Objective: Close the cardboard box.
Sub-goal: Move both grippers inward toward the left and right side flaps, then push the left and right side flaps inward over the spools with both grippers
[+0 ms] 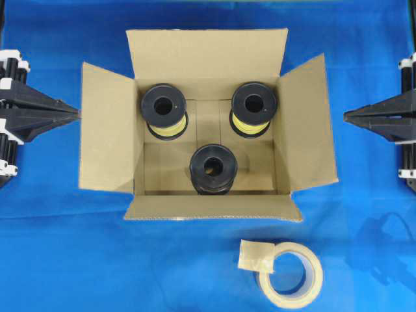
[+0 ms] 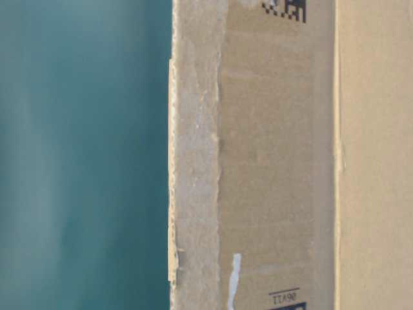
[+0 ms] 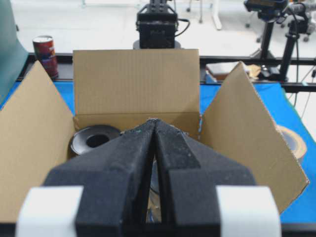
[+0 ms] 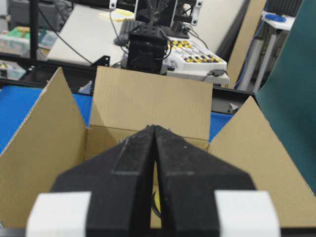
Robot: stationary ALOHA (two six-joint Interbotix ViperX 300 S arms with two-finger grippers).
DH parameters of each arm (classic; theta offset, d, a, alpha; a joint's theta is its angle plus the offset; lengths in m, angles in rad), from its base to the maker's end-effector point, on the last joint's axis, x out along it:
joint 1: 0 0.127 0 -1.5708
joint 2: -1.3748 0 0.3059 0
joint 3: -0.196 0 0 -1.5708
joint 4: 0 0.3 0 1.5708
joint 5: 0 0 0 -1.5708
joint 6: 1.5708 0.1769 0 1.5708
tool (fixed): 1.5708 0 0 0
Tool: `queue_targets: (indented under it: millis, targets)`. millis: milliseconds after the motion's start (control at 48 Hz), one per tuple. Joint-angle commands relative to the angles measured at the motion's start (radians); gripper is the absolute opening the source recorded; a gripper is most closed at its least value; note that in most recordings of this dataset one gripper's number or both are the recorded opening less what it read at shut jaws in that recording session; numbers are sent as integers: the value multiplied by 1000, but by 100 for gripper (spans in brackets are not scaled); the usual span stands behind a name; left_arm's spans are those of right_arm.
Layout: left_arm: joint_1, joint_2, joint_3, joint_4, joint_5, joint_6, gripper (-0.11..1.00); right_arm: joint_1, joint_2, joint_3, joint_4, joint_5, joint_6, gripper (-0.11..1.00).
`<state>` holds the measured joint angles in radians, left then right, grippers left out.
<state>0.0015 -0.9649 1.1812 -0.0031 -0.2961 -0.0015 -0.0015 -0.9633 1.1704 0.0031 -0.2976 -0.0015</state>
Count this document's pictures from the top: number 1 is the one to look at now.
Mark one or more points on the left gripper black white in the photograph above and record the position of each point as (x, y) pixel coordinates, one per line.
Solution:
(19, 126)

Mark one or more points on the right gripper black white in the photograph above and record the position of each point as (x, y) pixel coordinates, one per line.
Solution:
(375, 118)

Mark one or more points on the brown cardboard box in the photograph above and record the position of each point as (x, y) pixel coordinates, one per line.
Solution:
(118, 153)

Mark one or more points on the blue table cloth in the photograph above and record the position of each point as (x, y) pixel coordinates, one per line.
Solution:
(67, 249)

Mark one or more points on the black spool front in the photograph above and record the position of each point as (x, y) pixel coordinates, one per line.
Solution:
(213, 169)

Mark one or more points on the beige packing tape roll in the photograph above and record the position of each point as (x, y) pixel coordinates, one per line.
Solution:
(289, 274)

